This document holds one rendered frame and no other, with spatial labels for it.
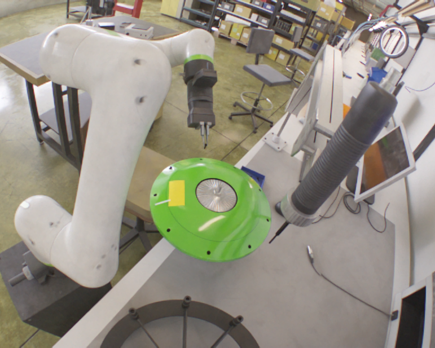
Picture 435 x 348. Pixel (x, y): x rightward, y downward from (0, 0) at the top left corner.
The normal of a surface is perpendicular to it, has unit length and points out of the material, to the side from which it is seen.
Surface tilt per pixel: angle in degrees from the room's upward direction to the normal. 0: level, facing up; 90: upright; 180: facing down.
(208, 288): 0
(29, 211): 4
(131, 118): 78
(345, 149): 90
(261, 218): 23
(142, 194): 0
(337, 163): 90
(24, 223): 16
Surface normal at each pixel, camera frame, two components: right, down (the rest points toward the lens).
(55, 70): -0.26, 0.72
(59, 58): -0.12, 0.39
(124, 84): 0.07, 0.49
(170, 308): 0.20, -0.69
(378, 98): -0.55, 0.29
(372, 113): -0.52, 0.51
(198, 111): 0.36, -0.18
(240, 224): 0.40, -0.49
